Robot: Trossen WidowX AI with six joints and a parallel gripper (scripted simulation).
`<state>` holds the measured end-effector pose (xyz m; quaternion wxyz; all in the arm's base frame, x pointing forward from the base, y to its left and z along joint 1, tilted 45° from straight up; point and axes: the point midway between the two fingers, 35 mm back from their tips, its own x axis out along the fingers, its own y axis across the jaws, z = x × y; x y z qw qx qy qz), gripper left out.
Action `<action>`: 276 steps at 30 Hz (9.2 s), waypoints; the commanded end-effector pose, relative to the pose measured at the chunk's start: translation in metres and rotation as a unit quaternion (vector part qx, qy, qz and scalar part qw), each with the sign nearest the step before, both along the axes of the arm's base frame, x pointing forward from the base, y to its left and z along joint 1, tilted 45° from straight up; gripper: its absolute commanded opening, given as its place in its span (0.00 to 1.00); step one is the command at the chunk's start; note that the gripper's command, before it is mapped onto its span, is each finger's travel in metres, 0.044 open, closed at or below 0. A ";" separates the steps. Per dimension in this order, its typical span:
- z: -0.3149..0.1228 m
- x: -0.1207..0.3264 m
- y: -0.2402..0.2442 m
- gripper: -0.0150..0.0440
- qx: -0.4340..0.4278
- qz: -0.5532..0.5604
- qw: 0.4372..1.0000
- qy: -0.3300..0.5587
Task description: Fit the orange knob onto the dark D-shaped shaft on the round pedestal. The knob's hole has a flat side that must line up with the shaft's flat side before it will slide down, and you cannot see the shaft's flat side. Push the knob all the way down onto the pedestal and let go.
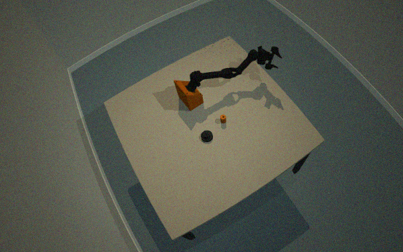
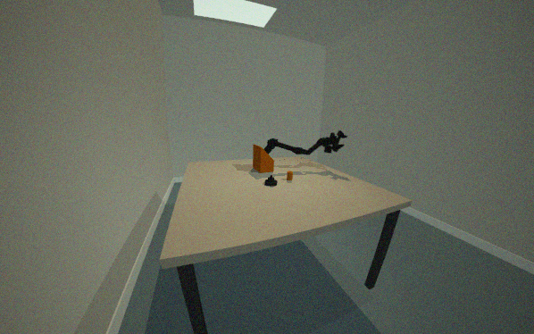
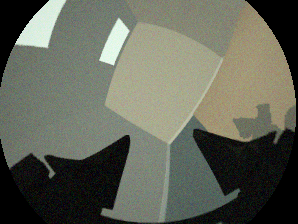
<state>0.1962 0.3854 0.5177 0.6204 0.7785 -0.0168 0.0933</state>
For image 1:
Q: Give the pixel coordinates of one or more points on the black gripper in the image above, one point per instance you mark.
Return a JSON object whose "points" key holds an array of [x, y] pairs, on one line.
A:
{"points": [[274, 51]]}

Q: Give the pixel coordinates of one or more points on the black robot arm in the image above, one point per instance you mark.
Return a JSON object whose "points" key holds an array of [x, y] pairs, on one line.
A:
{"points": [[196, 77]]}

